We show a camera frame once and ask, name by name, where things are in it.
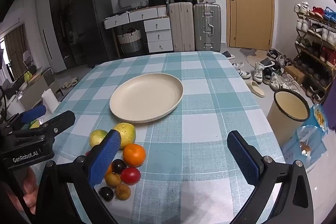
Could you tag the brown curtain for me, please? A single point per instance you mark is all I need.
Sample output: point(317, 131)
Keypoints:
point(15, 53)

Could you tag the yellow green object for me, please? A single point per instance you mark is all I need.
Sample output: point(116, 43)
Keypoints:
point(35, 124)

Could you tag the woven laundry basket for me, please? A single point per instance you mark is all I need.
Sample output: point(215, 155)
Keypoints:
point(130, 41)

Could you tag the blue plastic bag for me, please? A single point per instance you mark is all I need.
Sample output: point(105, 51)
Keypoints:
point(304, 140)

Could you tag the person's left hand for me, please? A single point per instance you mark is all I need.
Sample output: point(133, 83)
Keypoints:
point(29, 187)

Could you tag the beige slipper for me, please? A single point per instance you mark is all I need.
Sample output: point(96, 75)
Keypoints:
point(257, 88)

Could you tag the teal white checked tablecloth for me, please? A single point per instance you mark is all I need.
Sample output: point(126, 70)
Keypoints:
point(210, 108)

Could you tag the small cardboard box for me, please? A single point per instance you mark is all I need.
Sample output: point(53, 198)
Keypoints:
point(294, 74)

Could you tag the silver suitcase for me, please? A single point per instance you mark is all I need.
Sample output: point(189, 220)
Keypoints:
point(207, 27)

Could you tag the rows of assorted shoes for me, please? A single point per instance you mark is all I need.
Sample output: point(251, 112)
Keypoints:
point(315, 29)

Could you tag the tall dark cabinet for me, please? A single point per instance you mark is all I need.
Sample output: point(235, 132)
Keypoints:
point(61, 16)

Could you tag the large yellow green guava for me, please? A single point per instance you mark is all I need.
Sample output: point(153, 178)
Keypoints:
point(128, 133)

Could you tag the dark purple plum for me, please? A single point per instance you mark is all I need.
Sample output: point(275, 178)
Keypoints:
point(106, 193)
point(119, 165)

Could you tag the orange mandarin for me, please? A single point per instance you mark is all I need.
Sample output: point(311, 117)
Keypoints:
point(134, 155)
point(109, 169)

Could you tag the wooden shoe rack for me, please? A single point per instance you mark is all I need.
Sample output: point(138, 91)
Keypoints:
point(326, 43)

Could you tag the pair of beige sandals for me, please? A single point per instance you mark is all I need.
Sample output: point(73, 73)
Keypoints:
point(69, 83)

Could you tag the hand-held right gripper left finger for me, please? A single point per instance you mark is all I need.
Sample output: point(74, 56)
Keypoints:
point(105, 158)

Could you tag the cream round plate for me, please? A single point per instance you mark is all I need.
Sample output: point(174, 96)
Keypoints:
point(147, 98)

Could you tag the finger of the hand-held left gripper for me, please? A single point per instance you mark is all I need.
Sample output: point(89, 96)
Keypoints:
point(34, 111)
point(60, 120)

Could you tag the small yellow green guava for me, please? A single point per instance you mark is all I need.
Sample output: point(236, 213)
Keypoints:
point(96, 137)

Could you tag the red tomato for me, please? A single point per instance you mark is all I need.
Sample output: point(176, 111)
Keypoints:
point(130, 175)
point(87, 153)

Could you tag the small brown round fruit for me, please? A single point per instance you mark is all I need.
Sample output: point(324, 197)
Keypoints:
point(122, 191)
point(113, 179)

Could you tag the yellow wooden door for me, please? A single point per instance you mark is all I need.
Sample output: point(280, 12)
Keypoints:
point(252, 3)

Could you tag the scattered sneakers pile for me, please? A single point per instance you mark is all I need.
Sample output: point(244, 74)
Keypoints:
point(270, 71)

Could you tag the cream bin with black rim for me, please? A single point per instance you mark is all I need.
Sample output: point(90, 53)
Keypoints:
point(283, 119)

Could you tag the dark refrigerator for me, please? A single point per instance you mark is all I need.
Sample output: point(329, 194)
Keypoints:
point(89, 24)

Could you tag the grey beige door mat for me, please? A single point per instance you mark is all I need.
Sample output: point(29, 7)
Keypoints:
point(253, 58)

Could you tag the purple bag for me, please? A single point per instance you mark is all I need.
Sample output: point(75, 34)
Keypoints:
point(330, 116)

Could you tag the white drawer cabinet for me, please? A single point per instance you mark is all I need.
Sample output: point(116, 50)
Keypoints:
point(158, 35)

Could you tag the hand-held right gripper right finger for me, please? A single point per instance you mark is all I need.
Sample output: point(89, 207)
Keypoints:
point(244, 158)

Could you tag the beige suitcase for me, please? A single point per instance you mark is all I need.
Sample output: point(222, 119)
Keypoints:
point(182, 27)

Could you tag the white desk with drawers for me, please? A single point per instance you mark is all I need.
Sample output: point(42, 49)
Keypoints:
point(139, 15)

